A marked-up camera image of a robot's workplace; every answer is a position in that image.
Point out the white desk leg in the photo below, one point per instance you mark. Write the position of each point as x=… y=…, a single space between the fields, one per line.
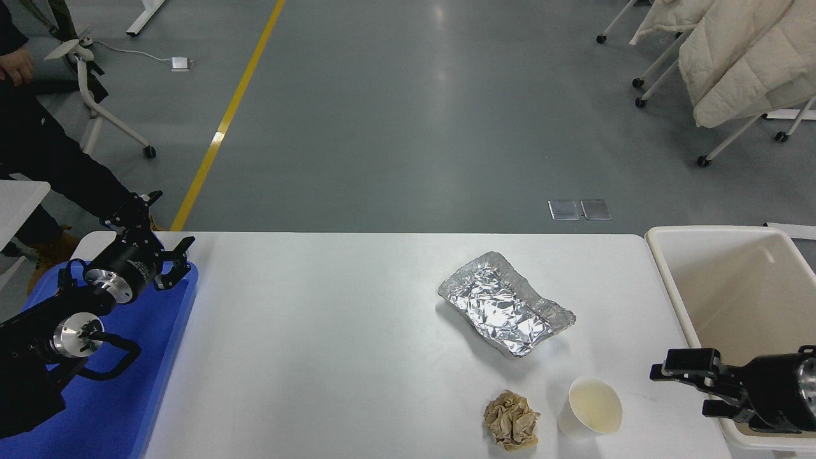
x=145 y=16

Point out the white floor base bar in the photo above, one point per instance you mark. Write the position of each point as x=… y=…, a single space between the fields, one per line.
x=790 y=114

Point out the person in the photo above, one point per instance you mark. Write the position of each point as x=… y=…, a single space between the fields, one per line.
x=38 y=146

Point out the blue plastic tray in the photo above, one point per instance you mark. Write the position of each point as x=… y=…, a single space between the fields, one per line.
x=115 y=414

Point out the cream padded jacket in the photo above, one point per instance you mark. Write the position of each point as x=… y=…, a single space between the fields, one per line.
x=669 y=16
x=720 y=44
x=765 y=76

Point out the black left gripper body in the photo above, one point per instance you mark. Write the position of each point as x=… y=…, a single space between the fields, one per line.
x=131 y=262

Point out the tan paper ball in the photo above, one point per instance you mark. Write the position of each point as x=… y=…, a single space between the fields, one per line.
x=510 y=421

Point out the large pale plastic bin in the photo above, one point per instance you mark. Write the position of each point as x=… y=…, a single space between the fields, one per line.
x=733 y=306

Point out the person's left hand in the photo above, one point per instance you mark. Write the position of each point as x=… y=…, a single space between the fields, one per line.
x=16 y=65

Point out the white flat board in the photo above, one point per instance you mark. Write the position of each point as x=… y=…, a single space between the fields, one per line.
x=794 y=231

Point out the foil tray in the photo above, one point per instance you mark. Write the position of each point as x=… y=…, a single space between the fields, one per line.
x=503 y=306

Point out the white power adapter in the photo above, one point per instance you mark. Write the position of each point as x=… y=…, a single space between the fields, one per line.
x=180 y=63

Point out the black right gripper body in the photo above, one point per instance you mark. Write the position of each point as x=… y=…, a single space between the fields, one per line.
x=774 y=392

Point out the grey chair with white frame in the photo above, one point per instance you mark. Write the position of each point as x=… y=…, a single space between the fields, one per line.
x=83 y=80

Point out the small white side table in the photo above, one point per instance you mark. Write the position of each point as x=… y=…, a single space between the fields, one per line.
x=19 y=201

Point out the dark green garment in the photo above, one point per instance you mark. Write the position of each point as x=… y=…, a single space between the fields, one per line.
x=64 y=16

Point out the white wheeled chair frame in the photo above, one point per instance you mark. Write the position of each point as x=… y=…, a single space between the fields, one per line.
x=656 y=65
x=733 y=137
x=615 y=21

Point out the white paper cup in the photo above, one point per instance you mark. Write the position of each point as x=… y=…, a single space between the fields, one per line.
x=574 y=414

